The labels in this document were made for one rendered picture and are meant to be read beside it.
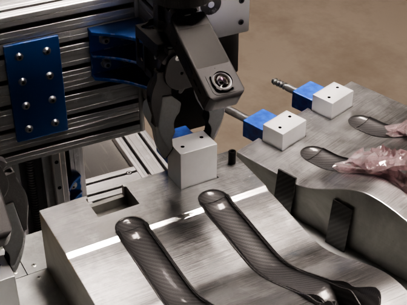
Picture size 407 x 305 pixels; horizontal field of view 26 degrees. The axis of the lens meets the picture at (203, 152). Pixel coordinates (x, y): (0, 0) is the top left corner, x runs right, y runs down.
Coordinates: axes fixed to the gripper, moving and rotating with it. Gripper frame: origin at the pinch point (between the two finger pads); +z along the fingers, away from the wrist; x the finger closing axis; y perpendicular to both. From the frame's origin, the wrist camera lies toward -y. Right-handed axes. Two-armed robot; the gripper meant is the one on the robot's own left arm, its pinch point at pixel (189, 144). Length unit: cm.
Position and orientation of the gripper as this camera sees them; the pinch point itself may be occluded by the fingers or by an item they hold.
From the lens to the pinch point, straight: 107.1
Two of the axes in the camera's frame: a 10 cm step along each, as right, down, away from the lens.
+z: -0.1, 8.3, 5.6
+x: -8.8, 2.6, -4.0
